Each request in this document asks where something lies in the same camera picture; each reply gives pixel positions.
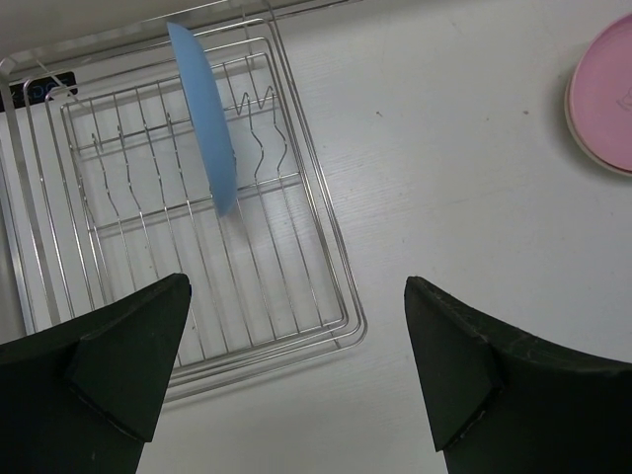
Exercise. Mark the cream plate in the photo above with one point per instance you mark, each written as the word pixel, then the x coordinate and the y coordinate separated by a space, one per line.
pixel 586 151

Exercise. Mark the blue plate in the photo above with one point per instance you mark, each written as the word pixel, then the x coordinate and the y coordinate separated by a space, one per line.
pixel 207 116

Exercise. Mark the pink plate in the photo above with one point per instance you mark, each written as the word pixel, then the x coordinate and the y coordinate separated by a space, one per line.
pixel 600 97

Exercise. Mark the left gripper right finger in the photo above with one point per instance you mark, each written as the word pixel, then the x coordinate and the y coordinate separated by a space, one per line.
pixel 500 400

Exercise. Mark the metal wire dish rack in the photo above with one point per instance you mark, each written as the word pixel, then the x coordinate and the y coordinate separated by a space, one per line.
pixel 107 193

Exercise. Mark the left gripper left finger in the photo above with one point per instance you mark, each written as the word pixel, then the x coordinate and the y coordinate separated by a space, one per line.
pixel 85 396

